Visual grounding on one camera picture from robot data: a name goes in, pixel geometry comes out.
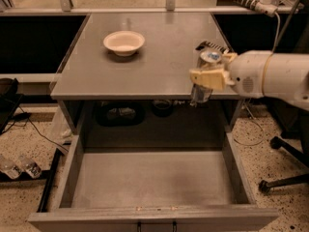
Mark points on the grey cabinet with top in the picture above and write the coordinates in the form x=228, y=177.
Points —
x=142, y=100

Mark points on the clear water bottle right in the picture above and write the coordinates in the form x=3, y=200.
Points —
x=30, y=167

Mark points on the white paper bowl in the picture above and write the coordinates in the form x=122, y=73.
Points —
x=124, y=43

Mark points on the dark snack bar wrapper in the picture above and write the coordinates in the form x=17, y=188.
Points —
x=205, y=44

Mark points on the black floor stand frame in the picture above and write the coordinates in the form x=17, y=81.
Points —
x=47, y=175

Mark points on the white power strip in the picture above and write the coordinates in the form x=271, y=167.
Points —
x=260, y=6

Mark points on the open grey top drawer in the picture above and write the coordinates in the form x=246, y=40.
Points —
x=153, y=191

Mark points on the black office chair base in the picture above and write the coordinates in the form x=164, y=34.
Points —
x=291, y=169

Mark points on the silver blue redbull can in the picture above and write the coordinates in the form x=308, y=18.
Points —
x=208, y=59

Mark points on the clear water bottle left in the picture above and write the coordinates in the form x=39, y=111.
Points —
x=9, y=168

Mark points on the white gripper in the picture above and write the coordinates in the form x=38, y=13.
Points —
x=247, y=72

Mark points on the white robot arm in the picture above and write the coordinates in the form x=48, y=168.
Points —
x=286, y=77

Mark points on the black equipment at left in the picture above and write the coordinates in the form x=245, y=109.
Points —
x=9, y=100

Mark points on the clear water bottle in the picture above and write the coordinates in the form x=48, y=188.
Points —
x=30, y=167
x=9, y=168

